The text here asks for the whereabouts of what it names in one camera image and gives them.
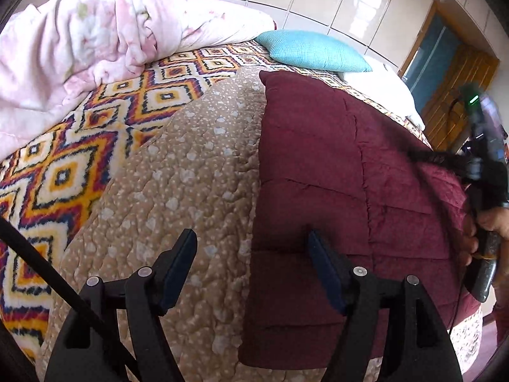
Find maroon quilted puffer jacket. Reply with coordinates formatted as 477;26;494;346
239;71;480;370

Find person right hand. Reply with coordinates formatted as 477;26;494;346
459;207;509;307

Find wooden door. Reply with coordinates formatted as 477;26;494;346
421;43;501;152

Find white pillow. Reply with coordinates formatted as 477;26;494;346
339;55;425;131

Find blue curtain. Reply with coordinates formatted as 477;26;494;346
403;14;463;115

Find patterned beige quilted bedspread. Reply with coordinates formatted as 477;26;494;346
0;39;484;382

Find turquoise pillow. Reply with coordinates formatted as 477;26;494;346
255;29;372;73

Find pink white floral duvet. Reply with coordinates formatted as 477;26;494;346
1;0;275;157

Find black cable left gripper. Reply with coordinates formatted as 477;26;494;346
0;216;141;379

